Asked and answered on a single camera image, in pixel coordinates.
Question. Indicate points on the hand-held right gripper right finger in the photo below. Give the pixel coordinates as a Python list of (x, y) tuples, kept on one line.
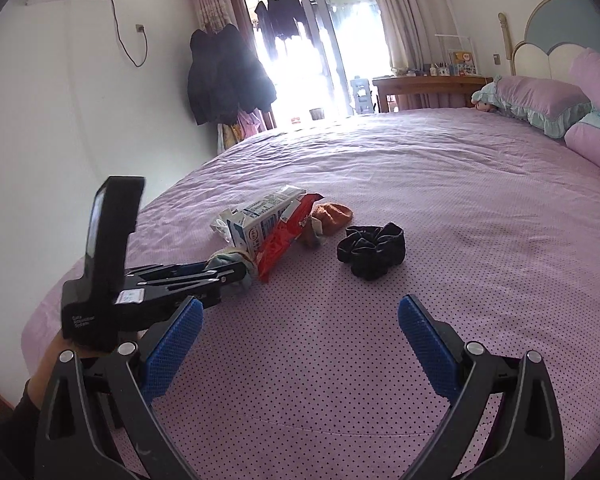
[(427, 345)]

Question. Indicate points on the colourful box on desk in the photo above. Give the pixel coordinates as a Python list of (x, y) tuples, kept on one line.
[(464, 62)]

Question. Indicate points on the multicoloured knit sock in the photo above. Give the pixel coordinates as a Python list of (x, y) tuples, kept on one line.
[(227, 258)]

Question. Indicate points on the pink patterned curtain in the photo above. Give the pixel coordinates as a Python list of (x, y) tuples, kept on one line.
[(412, 15), (207, 0)]

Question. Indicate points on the purple pillow with teal ruffle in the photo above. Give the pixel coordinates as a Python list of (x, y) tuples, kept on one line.
[(535, 97)]

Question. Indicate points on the wooden desk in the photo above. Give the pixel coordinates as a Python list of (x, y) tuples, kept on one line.
[(430, 85)]

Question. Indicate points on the small doll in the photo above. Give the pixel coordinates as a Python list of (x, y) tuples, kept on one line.
[(482, 105)]

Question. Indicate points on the orange-brown knit sock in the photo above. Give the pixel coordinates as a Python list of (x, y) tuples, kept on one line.
[(335, 216)]

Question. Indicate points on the large pink bolster pillow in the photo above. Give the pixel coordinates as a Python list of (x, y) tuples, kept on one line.
[(597, 80)]

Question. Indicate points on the row of small desk items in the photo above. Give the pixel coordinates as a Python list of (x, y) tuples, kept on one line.
[(422, 70)]

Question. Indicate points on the pink pillow with teal trim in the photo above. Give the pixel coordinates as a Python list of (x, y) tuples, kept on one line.
[(597, 145)]

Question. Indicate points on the colourful hanging clothes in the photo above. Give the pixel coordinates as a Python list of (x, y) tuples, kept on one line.
[(240, 130)]

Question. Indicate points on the dark clothes on balcony line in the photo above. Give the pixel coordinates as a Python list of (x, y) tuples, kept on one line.
[(280, 15)]

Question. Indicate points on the sliding glass balcony door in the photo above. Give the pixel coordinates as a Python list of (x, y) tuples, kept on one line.
[(320, 35)]

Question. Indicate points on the black scrunchie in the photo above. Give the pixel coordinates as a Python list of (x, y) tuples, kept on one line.
[(375, 255)]

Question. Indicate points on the blue and cream headboard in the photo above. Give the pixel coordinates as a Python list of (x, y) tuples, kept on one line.
[(555, 25)]

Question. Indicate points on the pink dotted bed sheet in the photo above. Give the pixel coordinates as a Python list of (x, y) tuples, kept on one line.
[(430, 185)]

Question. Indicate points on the person's left forearm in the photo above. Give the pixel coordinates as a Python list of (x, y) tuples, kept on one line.
[(42, 360)]

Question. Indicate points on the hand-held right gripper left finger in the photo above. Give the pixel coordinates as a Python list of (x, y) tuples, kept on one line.
[(175, 355)]

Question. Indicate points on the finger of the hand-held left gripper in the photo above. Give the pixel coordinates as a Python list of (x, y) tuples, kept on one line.
[(200, 292), (180, 272)]

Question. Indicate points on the small dark bin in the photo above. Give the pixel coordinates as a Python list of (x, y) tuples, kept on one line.
[(317, 114)]

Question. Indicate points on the blue and white milk carton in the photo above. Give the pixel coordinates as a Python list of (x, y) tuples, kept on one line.
[(260, 220)]

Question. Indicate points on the dark hanging coats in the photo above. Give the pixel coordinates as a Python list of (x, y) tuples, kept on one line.
[(225, 75)]

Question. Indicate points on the red snack packet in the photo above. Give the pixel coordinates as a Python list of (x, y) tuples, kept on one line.
[(280, 245)]

